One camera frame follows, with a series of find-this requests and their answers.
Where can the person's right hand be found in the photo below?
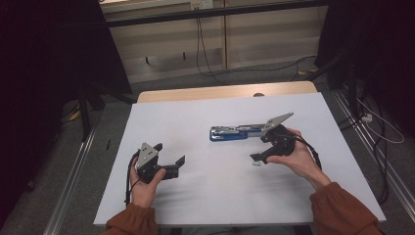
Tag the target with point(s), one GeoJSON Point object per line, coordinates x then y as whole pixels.
{"type": "Point", "coordinates": [303, 163]}

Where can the silver staple strip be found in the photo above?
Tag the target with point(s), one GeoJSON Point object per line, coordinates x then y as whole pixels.
{"type": "Point", "coordinates": [256, 163]}

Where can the small black stick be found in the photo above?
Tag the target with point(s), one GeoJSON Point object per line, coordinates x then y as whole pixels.
{"type": "Point", "coordinates": [108, 144]}

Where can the white plug adapter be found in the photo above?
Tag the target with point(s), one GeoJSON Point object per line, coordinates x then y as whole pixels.
{"type": "Point", "coordinates": [367, 117]}

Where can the person's left hand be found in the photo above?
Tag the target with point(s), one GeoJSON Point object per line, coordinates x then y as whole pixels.
{"type": "Point", "coordinates": [143, 192]}

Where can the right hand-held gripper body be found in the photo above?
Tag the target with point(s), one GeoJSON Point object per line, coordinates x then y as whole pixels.
{"type": "Point", "coordinates": [280, 140]}

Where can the blue stapler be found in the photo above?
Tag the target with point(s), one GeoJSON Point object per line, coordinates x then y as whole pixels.
{"type": "Point", "coordinates": [225, 135]}

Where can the yellow floor tape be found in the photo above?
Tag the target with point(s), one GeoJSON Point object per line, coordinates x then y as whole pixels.
{"type": "Point", "coordinates": [75, 116]}
{"type": "Point", "coordinates": [308, 71]}

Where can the white wall socket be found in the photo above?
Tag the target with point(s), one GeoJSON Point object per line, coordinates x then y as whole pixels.
{"type": "Point", "coordinates": [202, 4]}

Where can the black curtain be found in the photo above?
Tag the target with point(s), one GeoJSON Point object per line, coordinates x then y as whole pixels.
{"type": "Point", "coordinates": [375, 39]}
{"type": "Point", "coordinates": [39, 65]}

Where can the round brown table cap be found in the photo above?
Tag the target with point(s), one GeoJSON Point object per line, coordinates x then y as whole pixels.
{"type": "Point", "coordinates": [259, 95]}

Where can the black metal stand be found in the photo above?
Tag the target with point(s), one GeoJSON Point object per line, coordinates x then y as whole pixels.
{"type": "Point", "coordinates": [350, 88]}
{"type": "Point", "coordinates": [85, 111]}

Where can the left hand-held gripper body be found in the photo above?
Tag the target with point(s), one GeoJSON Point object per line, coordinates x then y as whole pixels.
{"type": "Point", "coordinates": [147, 158]}

